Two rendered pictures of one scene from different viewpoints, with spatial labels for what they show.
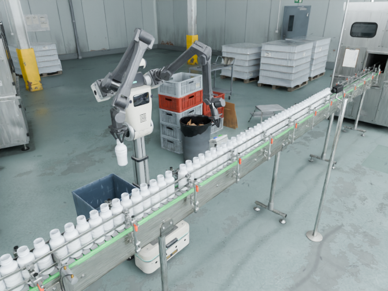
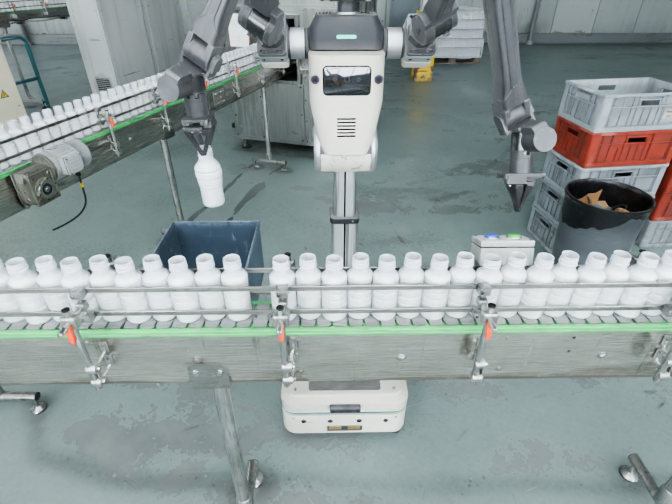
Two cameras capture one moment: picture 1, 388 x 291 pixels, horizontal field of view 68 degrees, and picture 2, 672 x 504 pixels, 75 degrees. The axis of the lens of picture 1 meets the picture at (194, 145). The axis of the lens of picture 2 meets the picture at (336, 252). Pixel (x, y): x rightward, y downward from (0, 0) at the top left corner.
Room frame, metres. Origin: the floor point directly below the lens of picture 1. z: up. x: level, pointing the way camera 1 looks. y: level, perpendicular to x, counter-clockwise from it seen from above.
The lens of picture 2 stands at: (1.03, -0.61, 1.71)
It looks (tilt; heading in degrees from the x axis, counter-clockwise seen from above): 33 degrees down; 47
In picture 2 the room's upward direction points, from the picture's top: straight up
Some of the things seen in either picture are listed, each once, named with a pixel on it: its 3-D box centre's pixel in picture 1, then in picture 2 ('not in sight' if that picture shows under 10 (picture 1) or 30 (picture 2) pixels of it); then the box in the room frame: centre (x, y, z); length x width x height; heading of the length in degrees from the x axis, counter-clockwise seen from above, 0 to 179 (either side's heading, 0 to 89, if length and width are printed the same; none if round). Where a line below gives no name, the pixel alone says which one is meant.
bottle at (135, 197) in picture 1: (136, 203); (132, 289); (1.24, 0.30, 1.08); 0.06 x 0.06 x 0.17
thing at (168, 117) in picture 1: (181, 112); (600, 170); (4.25, 0.19, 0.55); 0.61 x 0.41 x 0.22; 145
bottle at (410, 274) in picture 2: (212, 159); (410, 285); (1.72, -0.13, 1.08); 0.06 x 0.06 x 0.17
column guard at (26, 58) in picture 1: (29, 69); (424, 46); (7.96, 4.47, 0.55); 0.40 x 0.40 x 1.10; 48
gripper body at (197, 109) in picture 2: (116, 123); (197, 107); (1.54, 0.44, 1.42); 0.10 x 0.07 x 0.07; 49
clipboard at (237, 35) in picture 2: not in sight; (238, 28); (3.57, 3.46, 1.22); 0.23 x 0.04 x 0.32; 120
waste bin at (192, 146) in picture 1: (196, 141); (591, 242); (3.69, -0.03, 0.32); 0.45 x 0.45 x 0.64
